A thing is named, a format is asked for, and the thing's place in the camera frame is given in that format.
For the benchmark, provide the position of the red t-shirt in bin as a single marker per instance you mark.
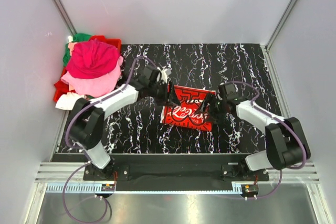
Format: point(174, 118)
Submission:
point(61, 88)

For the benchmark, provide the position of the left aluminium frame post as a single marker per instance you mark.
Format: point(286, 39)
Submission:
point(65, 16)

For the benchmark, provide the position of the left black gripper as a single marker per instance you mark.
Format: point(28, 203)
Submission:
point(165, 99)

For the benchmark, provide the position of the white t-shirt in bin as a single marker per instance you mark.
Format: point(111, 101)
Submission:
point(67, 101)

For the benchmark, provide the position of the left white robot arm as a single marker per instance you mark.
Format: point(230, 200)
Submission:
point(85, 125)

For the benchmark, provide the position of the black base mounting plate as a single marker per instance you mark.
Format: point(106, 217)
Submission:
point(178, 169)

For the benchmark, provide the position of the green t-shirt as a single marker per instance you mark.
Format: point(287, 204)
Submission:
point(72, 40)

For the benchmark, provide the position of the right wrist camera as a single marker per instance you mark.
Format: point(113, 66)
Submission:
point(227, 91)

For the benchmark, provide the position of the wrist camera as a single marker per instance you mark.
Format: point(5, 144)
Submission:
point(164, 75)
point(227, 91)

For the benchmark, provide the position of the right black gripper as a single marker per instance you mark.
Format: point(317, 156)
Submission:
point(210, 101)

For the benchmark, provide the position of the white slotted cable duct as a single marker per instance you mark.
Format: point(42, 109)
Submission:
point(126, 188)

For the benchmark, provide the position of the magenta t-shirt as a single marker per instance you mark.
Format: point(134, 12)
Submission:
point(92, 59)

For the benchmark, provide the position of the right aluminium frame post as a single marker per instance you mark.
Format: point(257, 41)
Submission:
point(286, 14)

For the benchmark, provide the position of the white coca-cola t-shirt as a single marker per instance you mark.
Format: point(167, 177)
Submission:
point(184, 115)

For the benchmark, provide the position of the light pink t-shirt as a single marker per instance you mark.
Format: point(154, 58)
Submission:
point(96, 87)

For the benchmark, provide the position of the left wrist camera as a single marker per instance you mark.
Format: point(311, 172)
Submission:
point(164, 75)

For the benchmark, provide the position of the aluminium frame post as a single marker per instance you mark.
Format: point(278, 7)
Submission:
point(286, 14)
point(65, 16)

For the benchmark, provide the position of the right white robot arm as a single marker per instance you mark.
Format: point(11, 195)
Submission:
point(286, 143)

